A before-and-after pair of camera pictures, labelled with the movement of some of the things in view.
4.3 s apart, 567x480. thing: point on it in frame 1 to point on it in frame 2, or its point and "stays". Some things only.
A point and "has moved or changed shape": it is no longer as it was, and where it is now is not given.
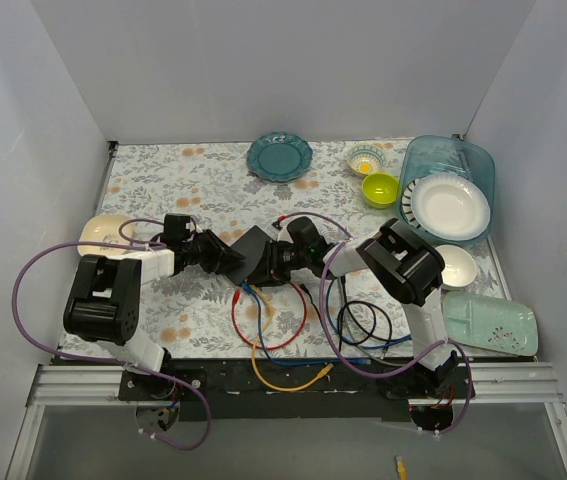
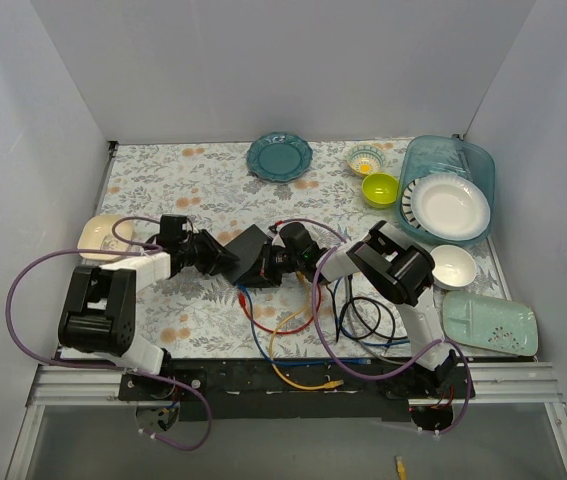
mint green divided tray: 490,324 stays
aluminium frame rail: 495,384 stays
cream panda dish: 104,228 stays
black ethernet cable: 312,301 to 345,307
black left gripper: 208,251 stays
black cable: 366,329 has moved or changed shape
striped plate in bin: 406,206 stays
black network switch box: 252,245 stays
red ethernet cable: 236,294 to 287,330
